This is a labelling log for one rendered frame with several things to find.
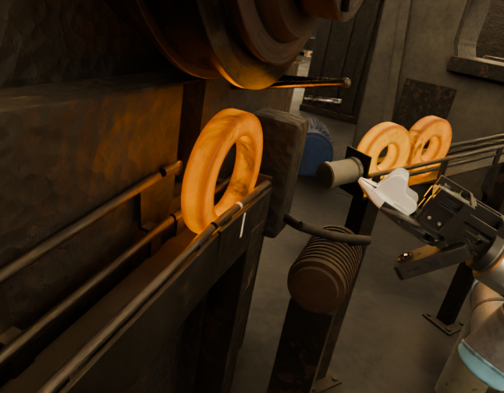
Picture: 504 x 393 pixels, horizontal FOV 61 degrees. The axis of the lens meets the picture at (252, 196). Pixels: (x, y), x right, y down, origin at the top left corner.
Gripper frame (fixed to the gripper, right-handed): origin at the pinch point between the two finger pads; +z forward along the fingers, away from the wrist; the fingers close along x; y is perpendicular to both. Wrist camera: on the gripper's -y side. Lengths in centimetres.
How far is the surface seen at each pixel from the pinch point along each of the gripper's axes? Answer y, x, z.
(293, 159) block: -5.4, -7.7, 13.0
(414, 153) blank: -1.1, -43.6, -6.6
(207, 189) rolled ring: -3.5, 21.4, 16.1
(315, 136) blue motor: -55, -186, 35
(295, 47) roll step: 14.2, 8.2, 17.8
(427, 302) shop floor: -62, -100, -50
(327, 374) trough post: -70, -38, -24
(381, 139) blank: 0.2, -32.4, 2.0
